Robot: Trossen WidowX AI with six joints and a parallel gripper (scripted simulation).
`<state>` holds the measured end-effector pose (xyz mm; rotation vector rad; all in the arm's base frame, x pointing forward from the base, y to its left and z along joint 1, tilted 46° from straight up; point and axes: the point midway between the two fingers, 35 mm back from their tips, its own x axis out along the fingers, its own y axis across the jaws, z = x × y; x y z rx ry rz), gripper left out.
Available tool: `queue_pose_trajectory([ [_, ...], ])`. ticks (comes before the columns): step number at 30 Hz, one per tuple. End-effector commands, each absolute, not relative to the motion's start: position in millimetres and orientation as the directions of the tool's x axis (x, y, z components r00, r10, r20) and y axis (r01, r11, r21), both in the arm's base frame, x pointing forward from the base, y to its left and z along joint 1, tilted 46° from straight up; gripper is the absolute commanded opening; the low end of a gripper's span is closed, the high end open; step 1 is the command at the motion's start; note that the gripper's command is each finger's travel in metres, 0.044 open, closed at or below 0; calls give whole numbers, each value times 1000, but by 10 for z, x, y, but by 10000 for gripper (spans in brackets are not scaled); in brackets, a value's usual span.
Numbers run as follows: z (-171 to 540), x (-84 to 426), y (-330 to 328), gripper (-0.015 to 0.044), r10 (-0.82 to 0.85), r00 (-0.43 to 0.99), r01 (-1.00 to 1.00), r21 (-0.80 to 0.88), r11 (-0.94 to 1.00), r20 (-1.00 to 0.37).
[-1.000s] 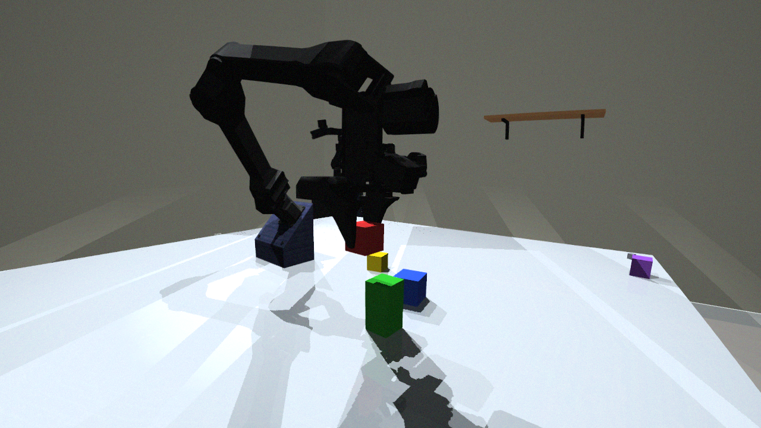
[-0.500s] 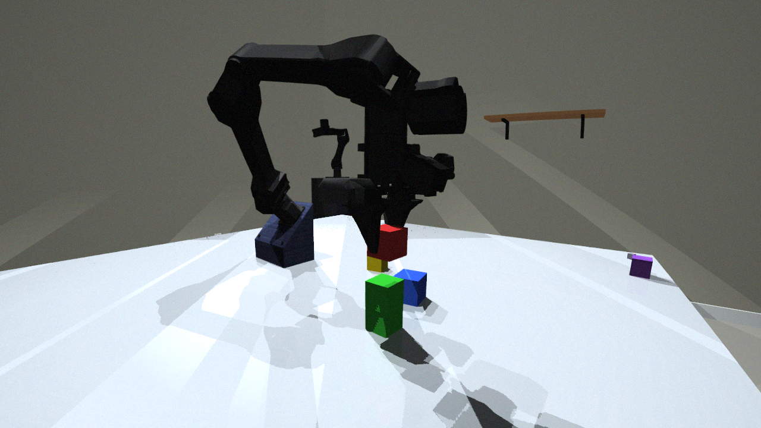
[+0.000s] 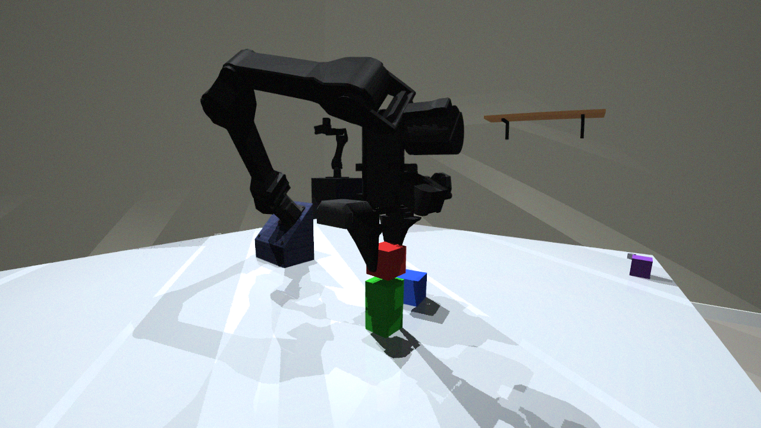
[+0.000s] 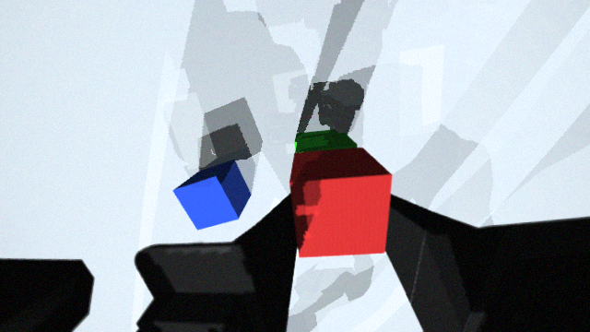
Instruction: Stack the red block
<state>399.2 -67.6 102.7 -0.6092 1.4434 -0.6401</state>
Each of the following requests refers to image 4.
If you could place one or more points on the green block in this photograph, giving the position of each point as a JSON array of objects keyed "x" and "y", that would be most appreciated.
[
  {"x": 315, "y": 133},
  {"x": 316, "y": 143}
]

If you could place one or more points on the red block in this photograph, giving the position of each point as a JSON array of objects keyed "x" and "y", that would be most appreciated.
[{"x": 340, "y": 200}]

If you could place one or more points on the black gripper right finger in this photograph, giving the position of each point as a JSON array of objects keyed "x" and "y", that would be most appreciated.
[{"x": 449, "y": 270}]

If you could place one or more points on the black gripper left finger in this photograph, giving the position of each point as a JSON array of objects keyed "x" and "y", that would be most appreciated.
[{"x": 259, "y": 265}]

